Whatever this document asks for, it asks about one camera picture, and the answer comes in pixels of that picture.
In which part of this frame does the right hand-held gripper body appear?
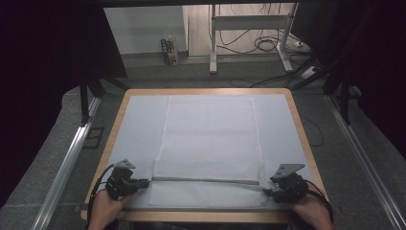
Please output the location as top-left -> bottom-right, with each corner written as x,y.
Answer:
270,163 -> 309,204

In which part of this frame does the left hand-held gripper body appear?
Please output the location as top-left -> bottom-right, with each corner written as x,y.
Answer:
104,158 -> 140,201

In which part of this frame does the white cloth towel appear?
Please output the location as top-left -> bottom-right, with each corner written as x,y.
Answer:
147,94 -> 270,209

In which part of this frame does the person's left hand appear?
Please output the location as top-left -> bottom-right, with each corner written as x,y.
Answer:
88,189 -> 136,228

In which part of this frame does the person's right hand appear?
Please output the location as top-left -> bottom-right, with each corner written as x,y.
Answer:
289,190 -> 335,228

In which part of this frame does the black metal stand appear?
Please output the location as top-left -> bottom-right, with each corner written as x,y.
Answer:
338,71 -> 352,127
79,76 -> 107,127

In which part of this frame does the white power strip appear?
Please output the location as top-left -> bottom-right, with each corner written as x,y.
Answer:
300,65 -> 318,80

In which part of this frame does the dark curtain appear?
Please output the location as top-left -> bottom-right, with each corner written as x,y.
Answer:
290,0 -> 406,161
0,0 -> 128,207

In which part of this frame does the blue printed carton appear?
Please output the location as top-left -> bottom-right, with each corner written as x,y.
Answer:
160,35 -> 179,66

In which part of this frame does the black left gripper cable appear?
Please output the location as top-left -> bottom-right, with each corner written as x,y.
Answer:
85,163 -> 117,230

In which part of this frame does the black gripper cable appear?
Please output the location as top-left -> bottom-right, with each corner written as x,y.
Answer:
85,163 -> 117,230
304,179 -> 335,224

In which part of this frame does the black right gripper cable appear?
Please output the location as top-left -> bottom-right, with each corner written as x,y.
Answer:
304,179 -> 335,224

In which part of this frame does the aluminium rail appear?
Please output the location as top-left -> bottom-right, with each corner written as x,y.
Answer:
31,96 -> 102,230
325,95 -> 406,230

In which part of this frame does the thin black floor cable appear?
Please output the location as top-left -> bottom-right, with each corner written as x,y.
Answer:
298,111 -> 326,149

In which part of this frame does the long black floor cable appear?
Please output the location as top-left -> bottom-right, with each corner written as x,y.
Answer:
229,57 -> 320,89

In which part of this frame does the tangle of black cables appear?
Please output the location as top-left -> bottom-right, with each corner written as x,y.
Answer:
216,3 -> 309,56

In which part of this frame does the white desk frame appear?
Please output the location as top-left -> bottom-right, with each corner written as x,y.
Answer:
208,3 -> 300,75

